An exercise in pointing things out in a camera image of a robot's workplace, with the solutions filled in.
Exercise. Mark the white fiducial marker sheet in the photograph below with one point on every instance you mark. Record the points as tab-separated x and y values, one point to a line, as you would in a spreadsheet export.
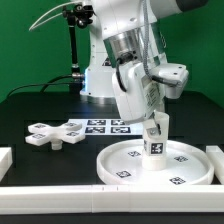
108	127

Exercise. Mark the white front fence rail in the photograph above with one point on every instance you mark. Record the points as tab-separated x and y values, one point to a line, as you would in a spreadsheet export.
111	198

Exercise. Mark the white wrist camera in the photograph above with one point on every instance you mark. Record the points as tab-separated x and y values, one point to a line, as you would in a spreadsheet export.
173	76

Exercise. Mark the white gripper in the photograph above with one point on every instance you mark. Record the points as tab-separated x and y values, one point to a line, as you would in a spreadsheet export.
137	96

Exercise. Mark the white cross-shaped table base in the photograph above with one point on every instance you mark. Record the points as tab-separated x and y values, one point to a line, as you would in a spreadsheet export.
68	132

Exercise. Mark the white left fence block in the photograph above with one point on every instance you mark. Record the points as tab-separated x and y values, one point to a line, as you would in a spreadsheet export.
5	160

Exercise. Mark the white round table top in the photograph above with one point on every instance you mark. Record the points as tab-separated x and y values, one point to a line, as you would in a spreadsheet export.
126	163

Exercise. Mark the white fence block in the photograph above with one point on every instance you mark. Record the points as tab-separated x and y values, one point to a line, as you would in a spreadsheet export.
5	160
216	156

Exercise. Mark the white right fence block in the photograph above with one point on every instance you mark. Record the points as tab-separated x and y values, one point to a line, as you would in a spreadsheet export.
216	156

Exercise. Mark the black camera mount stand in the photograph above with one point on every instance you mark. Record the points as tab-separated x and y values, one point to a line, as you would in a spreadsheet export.
78	17

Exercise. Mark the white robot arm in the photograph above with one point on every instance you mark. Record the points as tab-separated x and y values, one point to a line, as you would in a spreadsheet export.
126	31

